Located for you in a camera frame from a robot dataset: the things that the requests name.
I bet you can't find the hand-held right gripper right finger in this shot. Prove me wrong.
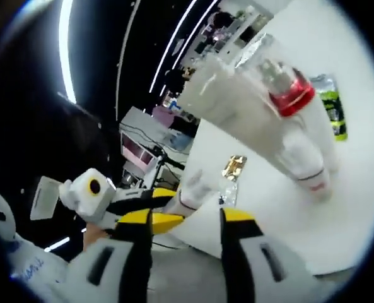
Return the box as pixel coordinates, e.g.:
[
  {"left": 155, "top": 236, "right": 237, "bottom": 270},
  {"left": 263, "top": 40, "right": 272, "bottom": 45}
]
[{"left": 219, "top": 207, "right": 315, "bottom": 303}]

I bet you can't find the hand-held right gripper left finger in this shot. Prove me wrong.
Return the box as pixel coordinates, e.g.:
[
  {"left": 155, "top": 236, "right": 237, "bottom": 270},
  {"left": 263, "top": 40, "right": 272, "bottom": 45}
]
[{"left": 67, "top": 210, "right": 153, "bottom": 303}]

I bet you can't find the gold skincare sachet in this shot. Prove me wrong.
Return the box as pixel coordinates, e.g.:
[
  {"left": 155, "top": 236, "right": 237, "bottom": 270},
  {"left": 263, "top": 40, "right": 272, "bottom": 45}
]
[{"left": 221, "top": 154, "right": 248, "bottom": 181}]

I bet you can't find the white skincare tube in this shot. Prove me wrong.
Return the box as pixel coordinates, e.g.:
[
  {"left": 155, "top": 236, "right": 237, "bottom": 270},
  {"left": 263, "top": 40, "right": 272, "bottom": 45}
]
[{"left": 177, "top": 58, "right": 332, "bottom": 202}]

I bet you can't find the white skincare bottle red collar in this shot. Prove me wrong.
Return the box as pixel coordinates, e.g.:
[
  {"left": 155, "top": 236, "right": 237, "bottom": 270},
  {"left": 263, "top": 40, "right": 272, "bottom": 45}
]
[{"left": 233, "top": 31, "right": 337, "bottom": 177}]

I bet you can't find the dark green skincare sachet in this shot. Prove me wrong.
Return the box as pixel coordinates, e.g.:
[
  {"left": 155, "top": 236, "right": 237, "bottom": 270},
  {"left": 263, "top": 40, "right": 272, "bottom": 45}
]
[{"left": 309, "top": 73, "right": 349, "bottom": 142}]

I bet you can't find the person's left hand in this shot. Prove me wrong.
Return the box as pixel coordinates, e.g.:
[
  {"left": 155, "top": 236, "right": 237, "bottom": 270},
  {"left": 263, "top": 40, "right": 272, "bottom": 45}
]
[{"left": 81, "top": 223, "right": 112, "bottom": 252}]

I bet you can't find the black tripod stand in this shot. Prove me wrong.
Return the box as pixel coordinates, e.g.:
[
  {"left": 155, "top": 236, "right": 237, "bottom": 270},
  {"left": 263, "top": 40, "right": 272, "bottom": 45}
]
[{"left": 148, "top": 151, "right": 187, "bottom": 190}]

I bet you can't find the white ceiling air vent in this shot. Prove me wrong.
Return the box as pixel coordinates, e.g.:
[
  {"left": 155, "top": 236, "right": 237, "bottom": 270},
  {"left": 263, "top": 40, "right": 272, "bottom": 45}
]
[{"left": 30, "top": 175, "right": 62, "bottom": 222}]

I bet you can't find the person's white printed shirt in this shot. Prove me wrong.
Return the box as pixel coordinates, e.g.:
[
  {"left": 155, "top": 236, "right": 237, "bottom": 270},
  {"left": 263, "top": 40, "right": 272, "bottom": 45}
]
[{"left": 3, "top": 233, "right": 91, "bottom": 287}]

